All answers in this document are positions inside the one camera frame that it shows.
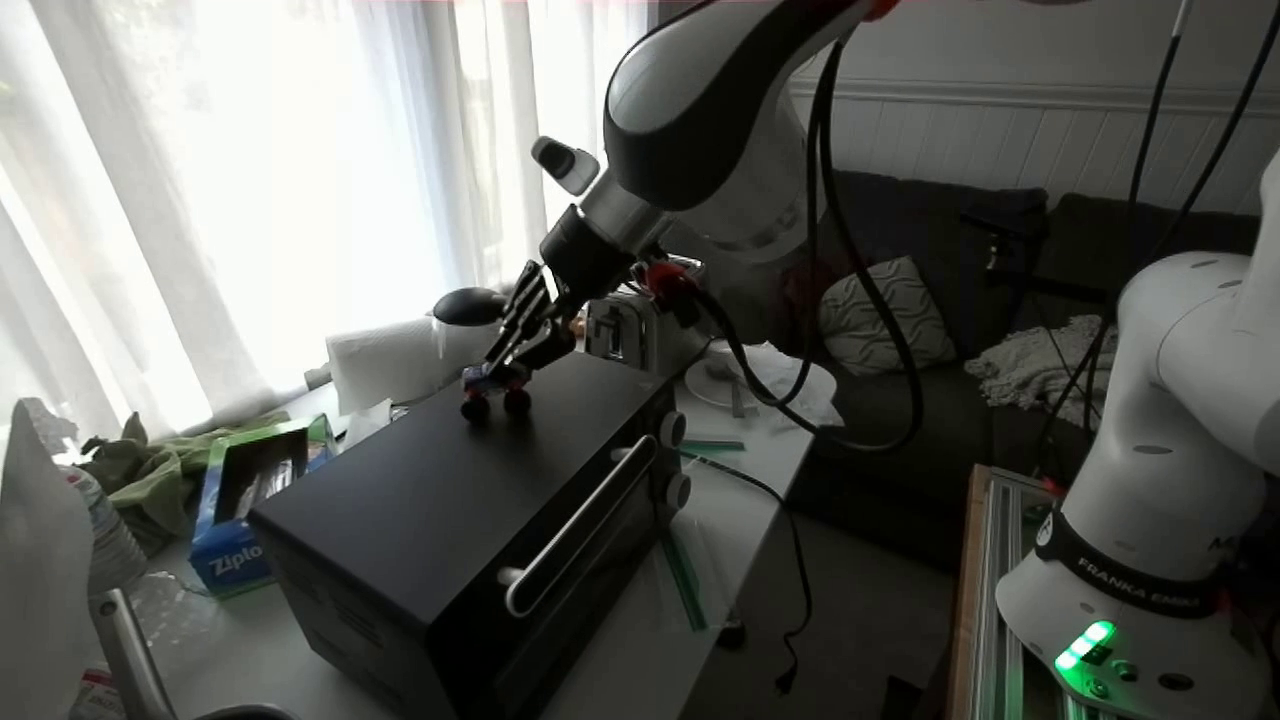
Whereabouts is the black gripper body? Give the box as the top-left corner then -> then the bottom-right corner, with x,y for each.
536,200 -> 645,325

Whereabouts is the black toaster oven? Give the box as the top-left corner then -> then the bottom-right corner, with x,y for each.
248,347 -> 697,720

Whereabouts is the white rectangular container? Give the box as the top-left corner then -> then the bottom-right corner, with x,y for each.
324,317 -> 517,410

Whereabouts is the white sheer curtain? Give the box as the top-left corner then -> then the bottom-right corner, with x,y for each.
0,0 -> 657,436

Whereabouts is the grey patterned pillow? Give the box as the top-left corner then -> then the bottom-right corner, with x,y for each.
812,251 -> 965,382

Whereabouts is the blue Ziploc box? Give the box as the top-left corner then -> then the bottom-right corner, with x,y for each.
183,438 -> 280,599

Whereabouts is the dark sofa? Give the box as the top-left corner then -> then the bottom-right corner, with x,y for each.
781,169 -> 1280,578

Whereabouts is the green white box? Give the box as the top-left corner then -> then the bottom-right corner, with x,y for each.
78,409 -> 338,553

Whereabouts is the white crumpled cloth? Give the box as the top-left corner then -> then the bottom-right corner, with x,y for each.
961,310 -> 1121,430

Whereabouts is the wooden table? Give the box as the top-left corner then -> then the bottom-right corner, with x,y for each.
941,456 -> 999,720

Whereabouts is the white plastic tube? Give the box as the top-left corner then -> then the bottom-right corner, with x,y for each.
94,584 -> 180,720

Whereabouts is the red cable connector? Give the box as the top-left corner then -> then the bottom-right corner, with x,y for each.
645,257 -> 703,295

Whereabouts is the black oven power cable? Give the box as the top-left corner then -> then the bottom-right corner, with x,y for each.
690,446 -> 821,699

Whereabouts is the aluminium extrusion frame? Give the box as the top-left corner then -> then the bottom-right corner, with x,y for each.
978,468 -> 1074,720

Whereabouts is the black hanging cable bundle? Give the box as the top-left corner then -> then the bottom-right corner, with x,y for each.
1024,0 -> 1280,462

